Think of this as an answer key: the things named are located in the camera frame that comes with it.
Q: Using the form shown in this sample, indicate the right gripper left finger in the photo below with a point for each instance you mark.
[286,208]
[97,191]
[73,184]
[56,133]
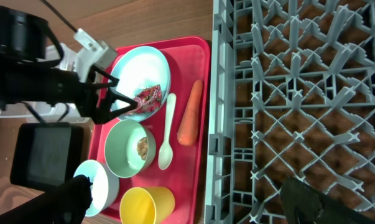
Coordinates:
[66,204]

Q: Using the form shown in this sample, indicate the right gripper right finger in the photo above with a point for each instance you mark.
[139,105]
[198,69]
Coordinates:
[302,203]

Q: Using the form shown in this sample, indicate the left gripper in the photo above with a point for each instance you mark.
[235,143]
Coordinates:
[66,90]

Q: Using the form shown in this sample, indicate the red snack wrapper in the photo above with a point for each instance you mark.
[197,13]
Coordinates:
[148,100]

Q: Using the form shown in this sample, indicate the light blue bowl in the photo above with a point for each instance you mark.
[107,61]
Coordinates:
[104,188]

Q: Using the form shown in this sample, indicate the green bowl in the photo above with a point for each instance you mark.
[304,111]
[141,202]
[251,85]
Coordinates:
[120,151]

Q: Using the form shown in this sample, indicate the brown food scrap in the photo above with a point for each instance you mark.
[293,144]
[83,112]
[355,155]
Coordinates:
[142,148]

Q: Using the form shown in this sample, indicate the yellow plastic cup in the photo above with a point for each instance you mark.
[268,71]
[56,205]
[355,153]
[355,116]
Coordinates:
[146,205]

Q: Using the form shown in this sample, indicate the orange carrot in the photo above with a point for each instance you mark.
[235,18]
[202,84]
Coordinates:
[188,129]

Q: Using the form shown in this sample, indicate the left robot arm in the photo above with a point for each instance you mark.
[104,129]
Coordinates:
[29,57]

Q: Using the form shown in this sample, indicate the grey dishwasher rack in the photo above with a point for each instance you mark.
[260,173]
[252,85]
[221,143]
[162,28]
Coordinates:
[292,94]

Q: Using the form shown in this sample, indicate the light blue plate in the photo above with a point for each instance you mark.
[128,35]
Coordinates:
[140,68]

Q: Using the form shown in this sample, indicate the black tray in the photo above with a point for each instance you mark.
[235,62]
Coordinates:
[46,156]

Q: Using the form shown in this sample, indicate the clear plastic bin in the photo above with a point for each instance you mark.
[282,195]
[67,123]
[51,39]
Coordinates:
[47,112]

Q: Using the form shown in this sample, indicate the red serving tray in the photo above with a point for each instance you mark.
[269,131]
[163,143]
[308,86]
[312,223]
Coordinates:
[189,60]

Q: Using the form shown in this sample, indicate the white plastic spoon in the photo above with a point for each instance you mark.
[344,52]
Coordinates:
[165,151]

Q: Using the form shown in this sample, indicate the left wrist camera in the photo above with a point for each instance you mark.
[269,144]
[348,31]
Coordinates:
[94,53]

